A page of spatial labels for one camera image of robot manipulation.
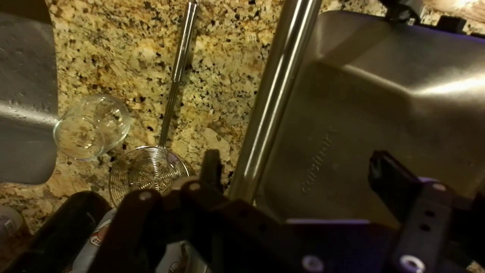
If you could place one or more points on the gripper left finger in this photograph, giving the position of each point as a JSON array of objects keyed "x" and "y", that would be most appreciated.
[{"x": 132, "y": 227}]

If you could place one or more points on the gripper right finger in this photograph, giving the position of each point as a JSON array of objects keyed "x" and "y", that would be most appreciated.
[{"x": 428, "y": 220}]

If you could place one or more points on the toaster oven door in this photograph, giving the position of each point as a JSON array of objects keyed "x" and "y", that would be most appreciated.
[{"x": 379, "y": 98}]

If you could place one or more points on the stainless steel toaster oven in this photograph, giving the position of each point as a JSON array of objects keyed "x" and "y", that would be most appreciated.
[{"x": 416, "y": 57}]

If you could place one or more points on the white packet with red label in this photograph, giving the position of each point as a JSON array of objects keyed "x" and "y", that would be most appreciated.
[{"x": 89, "y": 246}]

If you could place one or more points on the clear glass bowl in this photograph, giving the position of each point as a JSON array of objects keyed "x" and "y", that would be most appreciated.
[{"x": 89, "y": 129}]

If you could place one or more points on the clear glass jar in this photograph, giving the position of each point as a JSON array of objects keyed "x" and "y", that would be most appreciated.
[{"x": 9, "y": 223}]

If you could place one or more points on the grey sink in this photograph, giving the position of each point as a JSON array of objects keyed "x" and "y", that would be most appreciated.
[{"x": 26, "y": 94}]

